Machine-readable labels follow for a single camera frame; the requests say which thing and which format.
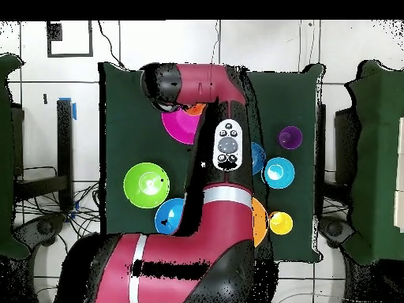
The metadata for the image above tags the large pink bowl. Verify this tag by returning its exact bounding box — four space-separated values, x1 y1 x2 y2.
161 107 204 145

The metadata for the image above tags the orange cup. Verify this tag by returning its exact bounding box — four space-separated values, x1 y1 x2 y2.
183 103 208 117

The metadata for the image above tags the large green bowl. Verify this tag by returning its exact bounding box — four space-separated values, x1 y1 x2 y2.
122 162 170 209

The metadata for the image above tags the dark blue bowl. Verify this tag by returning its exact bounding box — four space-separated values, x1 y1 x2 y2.
251 141 267 176

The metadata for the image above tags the medium blue bowl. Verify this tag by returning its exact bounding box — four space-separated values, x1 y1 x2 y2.
154 197 186 236

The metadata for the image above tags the small light blue bowl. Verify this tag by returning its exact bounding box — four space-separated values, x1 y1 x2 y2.
262 156 296 190

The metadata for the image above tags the large orange bowl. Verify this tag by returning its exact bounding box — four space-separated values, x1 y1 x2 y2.
251 197 270 249

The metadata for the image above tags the dark green tablecloth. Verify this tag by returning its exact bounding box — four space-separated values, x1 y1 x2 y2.
98 61 326 264

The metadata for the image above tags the purple cup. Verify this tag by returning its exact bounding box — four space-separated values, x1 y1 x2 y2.
278 125 304 151

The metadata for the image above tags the yellow cup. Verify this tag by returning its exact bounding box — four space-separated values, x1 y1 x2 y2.
268 211 294 236

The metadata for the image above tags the blue tape strip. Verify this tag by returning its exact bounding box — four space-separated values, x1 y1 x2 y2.
58 96 77 121

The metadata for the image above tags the dark grey chair base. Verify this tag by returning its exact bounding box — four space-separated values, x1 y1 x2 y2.
316 215 356 250
13 214 65 250

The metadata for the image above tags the green cloth covered side table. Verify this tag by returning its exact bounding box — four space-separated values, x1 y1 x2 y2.
0 52 31 260
342 59 404 267

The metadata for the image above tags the tangle of floor cables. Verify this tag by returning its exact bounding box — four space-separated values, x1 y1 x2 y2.
13 165 102 241

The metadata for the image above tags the black metal frame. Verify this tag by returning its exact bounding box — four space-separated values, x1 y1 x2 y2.
12 99 74 212

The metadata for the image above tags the thin black cable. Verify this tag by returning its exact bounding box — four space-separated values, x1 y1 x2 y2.
96 20 127 69

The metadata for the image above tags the black square floor frame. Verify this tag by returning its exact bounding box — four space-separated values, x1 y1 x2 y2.
46 20 95 58

